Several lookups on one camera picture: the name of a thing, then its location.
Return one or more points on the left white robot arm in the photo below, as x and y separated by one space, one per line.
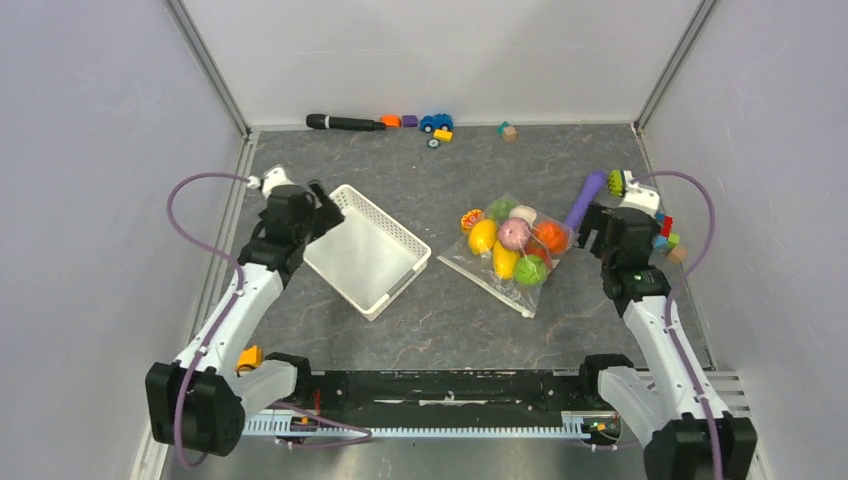
199 401

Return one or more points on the orange toy pumpkin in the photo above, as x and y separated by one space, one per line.
552 236

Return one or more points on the multicolour brick stack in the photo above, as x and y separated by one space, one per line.
667 238

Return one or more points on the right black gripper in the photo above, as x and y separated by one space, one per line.
596 217

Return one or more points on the yellow toy mango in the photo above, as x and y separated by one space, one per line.
504 261

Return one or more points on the green toy grapes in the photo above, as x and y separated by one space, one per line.
499 210

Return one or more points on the green white brick stack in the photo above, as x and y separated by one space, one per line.
617 183

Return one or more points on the teal and wood cubes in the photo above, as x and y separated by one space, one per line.
508 132

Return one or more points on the white perforated plastic basket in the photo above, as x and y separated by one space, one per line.
370 258

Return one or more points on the yellow toy brick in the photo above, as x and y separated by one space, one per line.
443 135

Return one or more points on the blue toy car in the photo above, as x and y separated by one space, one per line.
439 121

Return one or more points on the purple toy onion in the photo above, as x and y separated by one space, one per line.
514 233

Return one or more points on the purple toy block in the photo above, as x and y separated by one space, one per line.
409 121

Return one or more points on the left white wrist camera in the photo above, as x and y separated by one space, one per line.
269 180

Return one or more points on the clear zip top bag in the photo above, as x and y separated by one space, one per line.
479 269

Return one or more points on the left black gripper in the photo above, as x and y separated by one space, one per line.
330 211

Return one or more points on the orange toy piece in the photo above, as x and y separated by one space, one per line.
391 121

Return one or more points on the white toy garlic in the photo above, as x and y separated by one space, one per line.
524 212

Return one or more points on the orange yellow clamp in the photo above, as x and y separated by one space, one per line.
250 359

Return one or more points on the black microphone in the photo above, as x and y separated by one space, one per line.
319 121

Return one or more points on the red orange toy chili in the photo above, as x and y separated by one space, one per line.
534 248

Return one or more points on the yellow toy lemon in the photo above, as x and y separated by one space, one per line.
483 236

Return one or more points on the green toy pepper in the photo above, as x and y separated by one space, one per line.
531 270

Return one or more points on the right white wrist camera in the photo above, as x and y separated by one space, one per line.
638 196

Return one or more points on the white cable duct rail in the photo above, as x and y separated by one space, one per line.
286 424

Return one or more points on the yellow butterfly toy block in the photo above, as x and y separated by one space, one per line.
470 219

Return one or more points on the purple toy eggplant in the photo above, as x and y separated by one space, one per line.
594 182

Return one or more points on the small wooden cube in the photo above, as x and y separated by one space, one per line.
677 255

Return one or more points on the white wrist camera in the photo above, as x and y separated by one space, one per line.
638 196
269 180

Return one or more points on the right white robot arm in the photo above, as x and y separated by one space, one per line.
686 430

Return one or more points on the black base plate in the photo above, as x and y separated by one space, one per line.
451 398

